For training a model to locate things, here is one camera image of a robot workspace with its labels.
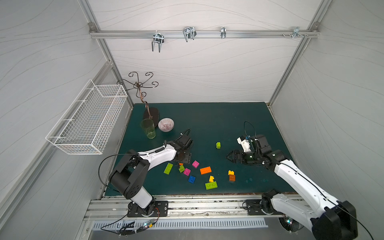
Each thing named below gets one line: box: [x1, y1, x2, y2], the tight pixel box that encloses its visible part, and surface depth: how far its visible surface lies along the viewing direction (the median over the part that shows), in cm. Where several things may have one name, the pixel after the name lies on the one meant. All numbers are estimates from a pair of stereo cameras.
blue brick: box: [188, 175, 196, 184], surface depth 84 cm
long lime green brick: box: [163, 162, 174, 175], surface depth 88 cm
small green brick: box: [178, 165, 185, 173], surface depth 88 cm
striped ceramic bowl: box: [158, 117, 175, 132], surface depth 106 cm
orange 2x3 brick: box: [199, 166, 212, 175], surface depth 88 cm
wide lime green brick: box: [205, 181, 218, 190], surface depth 82 cm
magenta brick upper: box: [192, 160, 200, 169], surface depth 89 cm
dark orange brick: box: [229, 174, 236, 182], surface depth 84 cm
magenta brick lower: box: [183, 168, 191, 176], surface depth 86 cm
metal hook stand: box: [117, 71, 160, 128], surface depth 92 cm
